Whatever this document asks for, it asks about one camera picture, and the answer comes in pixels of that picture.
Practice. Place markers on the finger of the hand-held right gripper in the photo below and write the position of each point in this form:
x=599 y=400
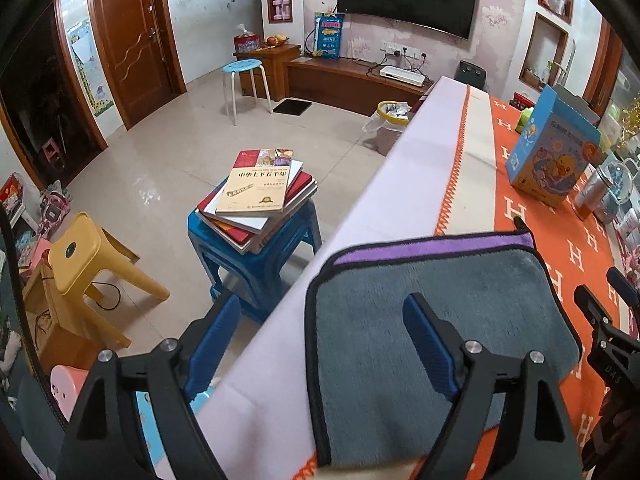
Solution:
x=595 y=307
x=622 y=282

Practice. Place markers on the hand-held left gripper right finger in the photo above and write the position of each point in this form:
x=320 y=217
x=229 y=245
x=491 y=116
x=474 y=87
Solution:
x=430 y=347

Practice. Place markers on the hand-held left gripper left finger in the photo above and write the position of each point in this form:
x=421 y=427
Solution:
x=220 y=342

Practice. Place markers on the grey towel with purple edge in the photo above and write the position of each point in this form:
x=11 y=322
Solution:
x=375 y=320

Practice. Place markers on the steel mug with lid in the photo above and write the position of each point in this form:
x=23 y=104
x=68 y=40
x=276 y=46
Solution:
x=600 y=190

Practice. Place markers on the blue plastic square stool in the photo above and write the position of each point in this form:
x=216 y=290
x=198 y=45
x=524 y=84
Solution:
x=280 y=265

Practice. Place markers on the blue cartoon carton box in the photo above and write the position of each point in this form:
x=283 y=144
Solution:
x=550 y=155

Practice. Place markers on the pink plastic stool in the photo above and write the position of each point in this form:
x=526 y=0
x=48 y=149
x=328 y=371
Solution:
x=70 y=390

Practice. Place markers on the stack of books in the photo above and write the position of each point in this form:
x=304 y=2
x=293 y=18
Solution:
x=260 y=190

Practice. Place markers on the yellow plastic stool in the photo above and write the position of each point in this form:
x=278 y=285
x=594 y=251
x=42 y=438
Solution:
x=85 y=260

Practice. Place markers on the orange and white tablecloth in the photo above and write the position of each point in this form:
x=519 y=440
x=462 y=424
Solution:
x=405 y=180

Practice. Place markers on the pink toy backpack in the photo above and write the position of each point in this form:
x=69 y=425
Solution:
x=55 y=210

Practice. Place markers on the trash bin with yellow rim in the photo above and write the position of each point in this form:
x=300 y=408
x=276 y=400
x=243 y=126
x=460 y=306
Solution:
x=387 y=125

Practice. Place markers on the dark door mat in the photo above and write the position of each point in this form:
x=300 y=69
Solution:
x=291 y=107

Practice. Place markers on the small pink step stool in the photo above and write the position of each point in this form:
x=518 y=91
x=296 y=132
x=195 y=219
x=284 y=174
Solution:
x=52 y=152

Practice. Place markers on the black chair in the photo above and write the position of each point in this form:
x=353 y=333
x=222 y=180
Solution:
x=470 y=75

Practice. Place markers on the white set-top box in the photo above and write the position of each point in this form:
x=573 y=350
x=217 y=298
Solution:
x=402 y=74

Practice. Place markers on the blue round metal-leg stool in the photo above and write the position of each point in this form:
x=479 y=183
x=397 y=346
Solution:
x=242 y=67

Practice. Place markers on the wooden television cabinet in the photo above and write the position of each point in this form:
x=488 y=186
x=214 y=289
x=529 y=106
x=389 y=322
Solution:
x=330 y=77

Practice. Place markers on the red tissue box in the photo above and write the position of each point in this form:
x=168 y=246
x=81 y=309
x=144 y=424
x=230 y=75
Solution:
x=246 y=42

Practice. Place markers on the fruit bowl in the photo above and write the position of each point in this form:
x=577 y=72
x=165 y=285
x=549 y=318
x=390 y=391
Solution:
x=277 y=40

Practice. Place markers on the wooden door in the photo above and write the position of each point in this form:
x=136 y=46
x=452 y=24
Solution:
x=132 y=35

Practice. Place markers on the blue printed bag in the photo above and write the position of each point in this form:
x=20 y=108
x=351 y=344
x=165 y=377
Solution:
x=329 y=35

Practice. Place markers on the wall power sockets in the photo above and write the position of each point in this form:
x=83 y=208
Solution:
x=400 y=51

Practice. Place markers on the wall poster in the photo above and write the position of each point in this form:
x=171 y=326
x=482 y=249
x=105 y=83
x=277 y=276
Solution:
x=90 y=70

